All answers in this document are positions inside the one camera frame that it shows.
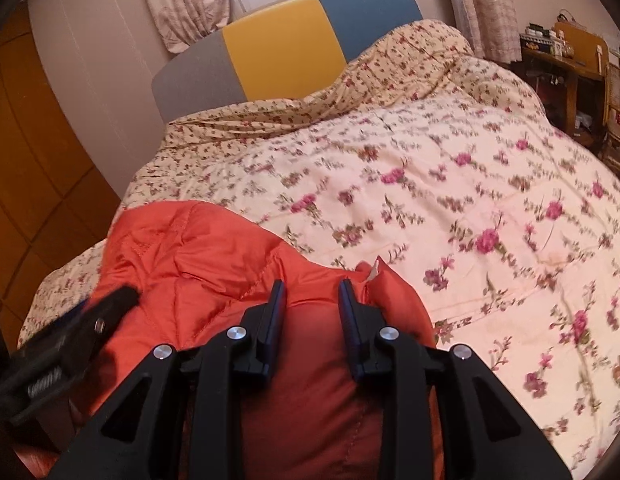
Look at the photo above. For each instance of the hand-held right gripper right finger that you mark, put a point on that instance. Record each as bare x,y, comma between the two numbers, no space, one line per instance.
347,317

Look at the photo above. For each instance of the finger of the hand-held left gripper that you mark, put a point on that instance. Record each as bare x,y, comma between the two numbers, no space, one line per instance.
90,317

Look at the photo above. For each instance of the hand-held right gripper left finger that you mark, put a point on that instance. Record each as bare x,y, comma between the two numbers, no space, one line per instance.
275,317

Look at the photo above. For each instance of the orange down jacket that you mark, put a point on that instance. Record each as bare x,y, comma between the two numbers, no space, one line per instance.
205,255

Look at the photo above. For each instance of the pink-flowered cream quilt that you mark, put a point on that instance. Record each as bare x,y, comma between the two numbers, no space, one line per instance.
439,185

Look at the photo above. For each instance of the wooden wardrobe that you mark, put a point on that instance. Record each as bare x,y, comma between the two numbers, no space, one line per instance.
35,160

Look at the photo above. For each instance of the small-flowered beige bedspread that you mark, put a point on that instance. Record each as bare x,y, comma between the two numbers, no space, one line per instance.
399,55

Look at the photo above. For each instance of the grey yellow blue headboard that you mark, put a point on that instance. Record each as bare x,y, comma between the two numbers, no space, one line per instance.
285,45

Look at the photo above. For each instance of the wooden desk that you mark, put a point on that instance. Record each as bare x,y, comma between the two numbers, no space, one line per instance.
564,75

